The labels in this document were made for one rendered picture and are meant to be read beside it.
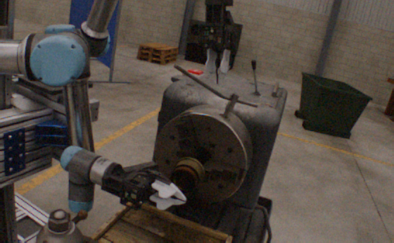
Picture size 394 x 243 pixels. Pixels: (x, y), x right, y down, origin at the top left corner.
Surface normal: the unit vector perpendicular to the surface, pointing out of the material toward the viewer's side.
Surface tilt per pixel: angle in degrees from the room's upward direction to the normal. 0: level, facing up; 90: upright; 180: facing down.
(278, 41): 90
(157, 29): 90
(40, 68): 89
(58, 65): 89
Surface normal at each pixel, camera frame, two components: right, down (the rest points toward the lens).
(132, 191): -0.33, 0.24
